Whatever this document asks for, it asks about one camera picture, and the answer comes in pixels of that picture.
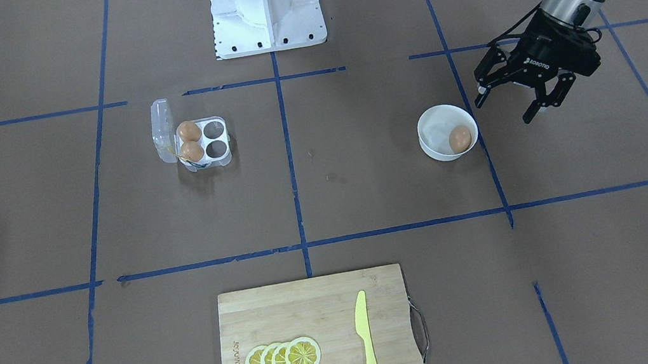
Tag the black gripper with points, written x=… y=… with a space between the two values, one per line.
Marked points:
x=543 y=48

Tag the brown egg from bowl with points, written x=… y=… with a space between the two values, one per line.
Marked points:
x=460 y=139

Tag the clear plastic egg carton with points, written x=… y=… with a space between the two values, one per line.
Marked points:
x=216 y=140

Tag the brown egg front carton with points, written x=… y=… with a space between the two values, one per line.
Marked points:
x=192 y=151

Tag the brown egg carton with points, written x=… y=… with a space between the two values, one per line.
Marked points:
x=192 y=151
x=189 y=131

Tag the brown egg rear carton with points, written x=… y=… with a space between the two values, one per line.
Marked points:
x=189 y=131

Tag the white ceramic bowl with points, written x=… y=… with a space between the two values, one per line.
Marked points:
x=435 y=125

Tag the bamboo cutting board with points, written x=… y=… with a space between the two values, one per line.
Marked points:
x=322 y=308

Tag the yellow plastic knife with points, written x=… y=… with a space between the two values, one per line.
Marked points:
x=362 y=327

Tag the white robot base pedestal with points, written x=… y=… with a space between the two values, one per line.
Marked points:
x=251 y=27

